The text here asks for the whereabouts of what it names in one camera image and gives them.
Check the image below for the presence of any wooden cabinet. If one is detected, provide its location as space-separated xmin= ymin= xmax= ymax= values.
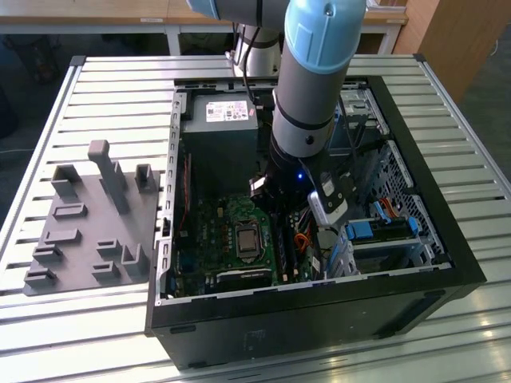
xmin=393 ymin=0 xmax=511 ymax=105

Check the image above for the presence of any grey parts rack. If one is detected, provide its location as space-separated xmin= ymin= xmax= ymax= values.
xmin=22 ymin=139 xmax=161 ymax=297

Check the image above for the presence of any orange and red wire bundle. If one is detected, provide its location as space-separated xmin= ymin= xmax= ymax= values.
xmin=293 ymin=233 xmax=316 ymax=253

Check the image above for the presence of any green motherboard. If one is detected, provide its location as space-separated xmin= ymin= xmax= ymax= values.
xmin=169 ymin=193 xmax=320 ymax=298

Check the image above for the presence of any black graphics card white stripe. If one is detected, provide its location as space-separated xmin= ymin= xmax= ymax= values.
xmin=215 ymin=266 xmax=273 ymax=289

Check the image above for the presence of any red and black twisted wire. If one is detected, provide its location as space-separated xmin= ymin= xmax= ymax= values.
xmin=177 ymin=154 xmax=192 ymax=239

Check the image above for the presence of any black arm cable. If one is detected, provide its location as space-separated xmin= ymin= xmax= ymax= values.
xmin=229 ymin=22 xmax=264 ymax=113

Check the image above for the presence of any wooden desk white frame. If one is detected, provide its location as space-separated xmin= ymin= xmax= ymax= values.
xmin=0 ymin=0 xmax=408 ymax=57

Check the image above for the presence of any black camera cable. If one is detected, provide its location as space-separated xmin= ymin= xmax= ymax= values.
xmin=335 ymin=95 xmax=372 ymax=188

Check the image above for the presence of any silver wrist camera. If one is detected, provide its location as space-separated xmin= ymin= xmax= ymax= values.
xmin=306 ymin=171 xmax=353 ymax=229

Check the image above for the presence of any black and silver PC case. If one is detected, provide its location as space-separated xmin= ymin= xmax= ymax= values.
xmin=144 ymin=73 xmax=488 ymax=370

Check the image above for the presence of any silver CPU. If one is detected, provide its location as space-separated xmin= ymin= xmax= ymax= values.
xmin=238 ymin=231 xmax=259 ymax=251

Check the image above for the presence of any silver disk bay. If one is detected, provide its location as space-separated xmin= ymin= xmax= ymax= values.
xmin=339 ymin=87 xmax=390 ymax=136

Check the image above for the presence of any blue disk carrier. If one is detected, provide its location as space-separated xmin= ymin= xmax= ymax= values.
xmin=346 ymin=218 xmax=419 ymax=243

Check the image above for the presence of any metal socket cover frame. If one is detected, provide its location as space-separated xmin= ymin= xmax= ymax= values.
xmin=233 ymin=223 xmax=264 ymax=260

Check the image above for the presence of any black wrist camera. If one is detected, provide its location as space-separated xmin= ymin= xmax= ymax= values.
xmin=248 ymin=176 xmax=273 ymax=201

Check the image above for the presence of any silver power supply white label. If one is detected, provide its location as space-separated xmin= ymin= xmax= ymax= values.
xmin=191 ymin=95 xmax=259 ymax=135

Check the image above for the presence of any silver perforated drive cage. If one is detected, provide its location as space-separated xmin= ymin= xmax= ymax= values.
xmin=325 ymin=139 xmax=442 ymax=280

